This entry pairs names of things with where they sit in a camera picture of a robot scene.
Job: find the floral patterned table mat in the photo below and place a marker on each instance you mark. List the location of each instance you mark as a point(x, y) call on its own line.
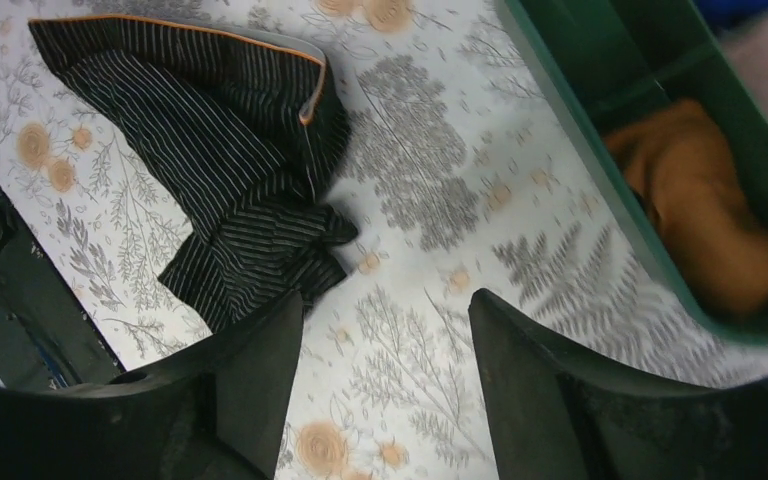
point(459, 178)

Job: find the orange rolled cloth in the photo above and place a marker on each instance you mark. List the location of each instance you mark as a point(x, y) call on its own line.
point(679, 163)

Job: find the green divided organizer tray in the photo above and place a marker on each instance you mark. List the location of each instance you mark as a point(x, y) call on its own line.
point(602, 65)

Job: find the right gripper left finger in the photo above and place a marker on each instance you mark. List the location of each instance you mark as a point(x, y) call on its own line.
point(214, 410)

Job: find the blue rolled cloth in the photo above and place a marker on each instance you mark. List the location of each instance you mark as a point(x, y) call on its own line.
point(723, 14)

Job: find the black striped underwear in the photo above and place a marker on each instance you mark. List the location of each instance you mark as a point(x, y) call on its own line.
point(244, 130)

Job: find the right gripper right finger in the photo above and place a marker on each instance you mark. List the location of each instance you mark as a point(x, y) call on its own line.
point(559, 410)

